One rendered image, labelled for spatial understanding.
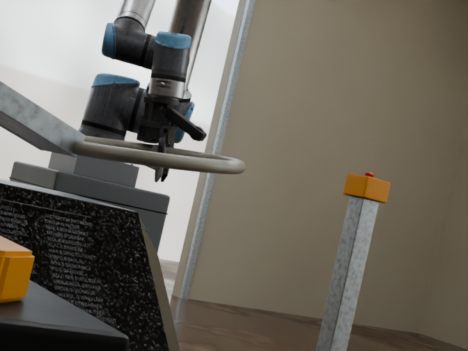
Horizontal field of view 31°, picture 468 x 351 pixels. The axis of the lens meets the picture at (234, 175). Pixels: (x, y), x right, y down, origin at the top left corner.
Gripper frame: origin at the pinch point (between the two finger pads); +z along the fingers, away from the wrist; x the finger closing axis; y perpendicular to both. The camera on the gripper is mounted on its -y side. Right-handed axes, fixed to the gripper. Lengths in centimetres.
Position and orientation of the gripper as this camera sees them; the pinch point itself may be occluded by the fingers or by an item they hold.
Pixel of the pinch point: (162, 177)
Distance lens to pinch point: 217.6
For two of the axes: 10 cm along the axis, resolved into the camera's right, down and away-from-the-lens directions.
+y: -9.7, -1.5, 1.8
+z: -1.4, 9.9, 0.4
